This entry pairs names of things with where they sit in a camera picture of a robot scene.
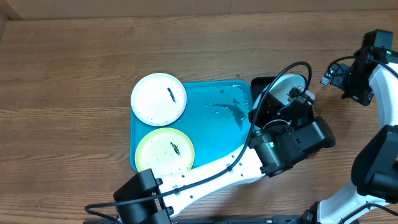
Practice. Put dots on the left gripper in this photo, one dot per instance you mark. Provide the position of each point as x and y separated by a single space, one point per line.
270 102

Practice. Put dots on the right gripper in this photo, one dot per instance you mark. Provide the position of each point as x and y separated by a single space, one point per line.
364 96

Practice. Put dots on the light blue plate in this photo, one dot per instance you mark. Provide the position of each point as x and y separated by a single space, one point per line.
284 88

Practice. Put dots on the white plate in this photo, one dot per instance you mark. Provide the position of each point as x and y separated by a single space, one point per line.
158 99

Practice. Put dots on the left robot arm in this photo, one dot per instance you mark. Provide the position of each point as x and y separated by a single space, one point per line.
271 150

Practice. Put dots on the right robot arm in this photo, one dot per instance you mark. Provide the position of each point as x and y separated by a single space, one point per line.
374 172

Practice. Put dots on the blue plastic tray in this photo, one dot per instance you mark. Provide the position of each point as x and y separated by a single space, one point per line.
215 119

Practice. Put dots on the yellow plate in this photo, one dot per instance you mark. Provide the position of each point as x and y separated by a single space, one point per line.
165 151

